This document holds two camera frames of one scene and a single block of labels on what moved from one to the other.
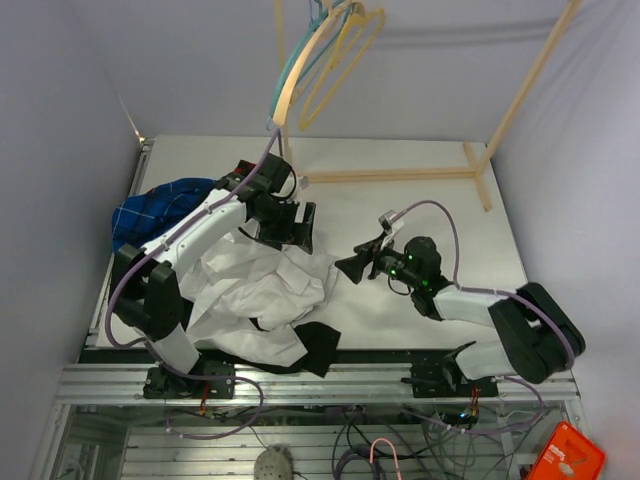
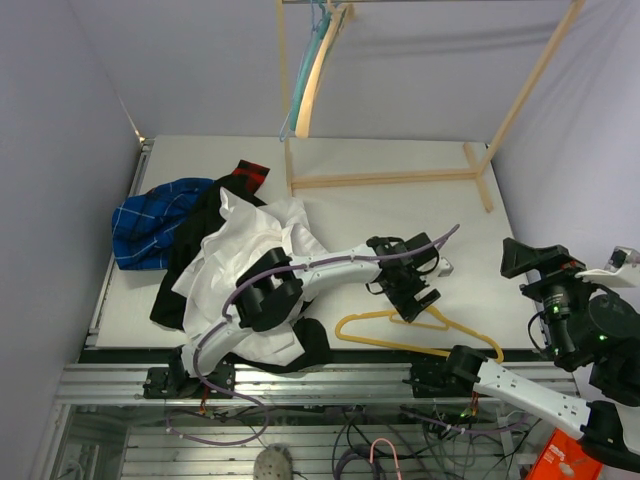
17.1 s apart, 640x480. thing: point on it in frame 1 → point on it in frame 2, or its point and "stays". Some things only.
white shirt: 246,278 stays
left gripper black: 293,233 → 410,309
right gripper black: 354,266 → 554,263
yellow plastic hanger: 380,12 → 448,326
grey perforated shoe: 274,463 stays
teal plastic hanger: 321,21 → 320,18
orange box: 568,454 stays
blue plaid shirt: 136,214 stays
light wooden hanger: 284,103 → 339,12
